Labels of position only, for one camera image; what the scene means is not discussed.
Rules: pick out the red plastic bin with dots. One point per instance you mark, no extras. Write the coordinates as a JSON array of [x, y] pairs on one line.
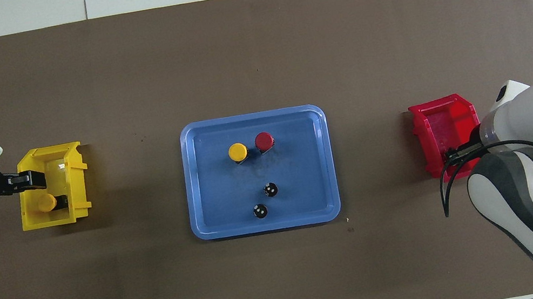
[[437, 125]]

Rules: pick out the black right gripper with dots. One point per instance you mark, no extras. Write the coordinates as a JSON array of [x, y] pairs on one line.
[[471, 143]]

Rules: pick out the red push button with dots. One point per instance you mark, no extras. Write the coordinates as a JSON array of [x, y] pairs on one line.
[[264, 140]]

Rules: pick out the yellow plastic bin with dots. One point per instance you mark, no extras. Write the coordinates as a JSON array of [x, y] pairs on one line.
[[77, 177]]

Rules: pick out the black cylindrical capacitor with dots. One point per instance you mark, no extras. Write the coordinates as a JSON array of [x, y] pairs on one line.
[[270, 190], [260, 211]]

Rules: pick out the brown paper mat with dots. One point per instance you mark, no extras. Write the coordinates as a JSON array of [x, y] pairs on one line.
[[249, 54]]

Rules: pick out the blue plastic tray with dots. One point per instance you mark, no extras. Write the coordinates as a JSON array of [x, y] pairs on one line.
[[304, 175]]

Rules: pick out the yellow push button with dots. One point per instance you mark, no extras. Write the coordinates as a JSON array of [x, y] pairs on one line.
[[237, 151], [47, 203]]

